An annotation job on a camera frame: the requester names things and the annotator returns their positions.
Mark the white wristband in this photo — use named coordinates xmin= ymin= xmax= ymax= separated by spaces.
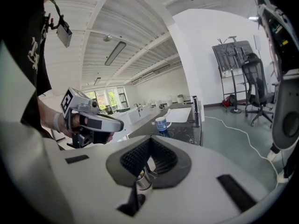
xmin=53 ymin=112 xmax=64 ymax=133

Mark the black panel display stand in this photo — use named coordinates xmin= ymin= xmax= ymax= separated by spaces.
xmin=212 ymin=35 xmax=255 ymax=113

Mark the red bag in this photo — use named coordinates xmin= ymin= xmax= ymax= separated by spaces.
xmin=221 ymin=94 xmax=237 ymax=107

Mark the white sink basin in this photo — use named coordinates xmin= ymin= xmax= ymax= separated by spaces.
xmin=166 ymin=106 xmax=193 ymax=124

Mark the person's left hand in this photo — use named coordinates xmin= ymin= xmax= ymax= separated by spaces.
xmin=62 ymin=114 xmax=79 ymax=137

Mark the white sink cabinet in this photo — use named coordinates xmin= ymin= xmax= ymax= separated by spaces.
xmin=127 ymin=104 xmax=153 ymax=126

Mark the black office chair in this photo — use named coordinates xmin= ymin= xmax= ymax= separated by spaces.
xmin=240 ymin=52 xmax=276 ymax=128

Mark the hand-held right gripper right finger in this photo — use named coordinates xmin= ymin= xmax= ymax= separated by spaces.
xmin=137 ymin=135 xmax=278 ymax=224

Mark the black marble sink counter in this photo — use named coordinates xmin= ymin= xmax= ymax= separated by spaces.
xmin=129 ymin=101 xmax=203 ymax=147

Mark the row of white containers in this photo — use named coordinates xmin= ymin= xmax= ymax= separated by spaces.
xmin=143 ymin=94 xmax=185 ymax=111

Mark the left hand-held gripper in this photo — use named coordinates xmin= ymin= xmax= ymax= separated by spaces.
xmin=60 ymin=87 xmax=124 ymax=149

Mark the steel trash bin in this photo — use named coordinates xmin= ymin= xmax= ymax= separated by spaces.
xmin=135 ymin=166 xmax=155 ymax=191

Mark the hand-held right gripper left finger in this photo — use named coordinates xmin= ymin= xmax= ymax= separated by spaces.
xmin=43 ymin=135 xmax=150 ymax=224

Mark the window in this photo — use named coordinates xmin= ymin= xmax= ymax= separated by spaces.
xmin=83 ymin=86 xmax=129 ymax=113

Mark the black pole stand round base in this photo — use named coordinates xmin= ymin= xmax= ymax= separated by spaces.
xmin=229 ymin=68 xmax=243 ymax=114

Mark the long ceiling lamp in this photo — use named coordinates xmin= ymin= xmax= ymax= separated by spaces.
xmin=104 ymin=41 xmax=127 ymax=67

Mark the blue striped white cup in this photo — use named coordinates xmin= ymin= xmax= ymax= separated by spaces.
xmin=154 ymin=116 xmax=172 ymax=138

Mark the long white floor cable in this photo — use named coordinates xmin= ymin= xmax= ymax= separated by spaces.
xmin=203 ymin=115 xmax=287 ymax=190

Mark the person's left forearm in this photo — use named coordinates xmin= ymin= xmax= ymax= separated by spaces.
xmin=37 ymin=97 xmax=58 ymax=136

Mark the small mounted monitor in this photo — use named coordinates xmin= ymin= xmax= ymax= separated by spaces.
xmin=57 ymin=21 xmax=73 ymax=49

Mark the ceiling light strip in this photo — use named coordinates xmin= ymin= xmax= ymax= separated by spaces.
xmin=130 ymin=63 xmax=171 ymax=86

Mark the white drawer cabinet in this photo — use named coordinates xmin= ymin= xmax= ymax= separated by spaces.
xmin=113 ymin=122 xmax=130 ymax=142

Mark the chrome faucet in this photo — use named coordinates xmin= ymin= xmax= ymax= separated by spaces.
xmin=189 ymin=95 xmax=202 ymax=128

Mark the person's black printed t-shirt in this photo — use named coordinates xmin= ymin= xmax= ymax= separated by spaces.
xmin=0 ymin=0 xmax=52 ymax=139

